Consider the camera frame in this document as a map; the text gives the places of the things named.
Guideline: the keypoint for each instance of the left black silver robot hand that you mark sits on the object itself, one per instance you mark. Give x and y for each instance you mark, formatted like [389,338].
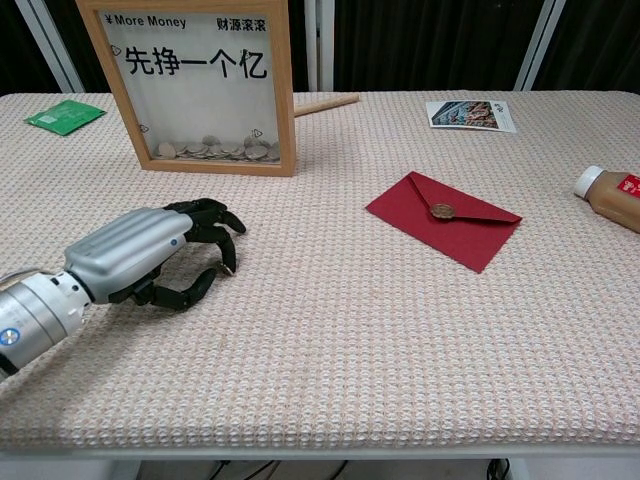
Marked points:
[125,245]

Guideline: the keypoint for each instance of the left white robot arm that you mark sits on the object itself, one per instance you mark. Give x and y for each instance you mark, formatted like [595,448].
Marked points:
[35,315]

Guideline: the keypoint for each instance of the green foil packet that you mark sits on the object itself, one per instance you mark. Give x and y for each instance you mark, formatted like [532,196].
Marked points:
[65,116]

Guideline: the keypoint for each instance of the wooden stick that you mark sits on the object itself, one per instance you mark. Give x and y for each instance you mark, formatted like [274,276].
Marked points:
[325,103]

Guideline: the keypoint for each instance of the beige woven tablecloth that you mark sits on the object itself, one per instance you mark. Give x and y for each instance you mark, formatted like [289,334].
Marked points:
[350,350]

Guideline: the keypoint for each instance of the red envelope with seal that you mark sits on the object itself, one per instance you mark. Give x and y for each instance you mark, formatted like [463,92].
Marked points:
[435,235]

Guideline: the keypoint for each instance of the photo postcard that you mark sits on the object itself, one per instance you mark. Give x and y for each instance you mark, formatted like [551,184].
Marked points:
[470,116]

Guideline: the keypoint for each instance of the brown drink bottle red label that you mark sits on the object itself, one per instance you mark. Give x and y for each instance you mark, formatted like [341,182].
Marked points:
[615,200]

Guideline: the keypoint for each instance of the white frame post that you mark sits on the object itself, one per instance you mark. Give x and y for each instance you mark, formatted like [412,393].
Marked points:
[52,50]
[535,45]
[320,45]

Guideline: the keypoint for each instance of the wooden coin box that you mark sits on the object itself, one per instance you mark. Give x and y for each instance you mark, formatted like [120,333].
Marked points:
[285,100]

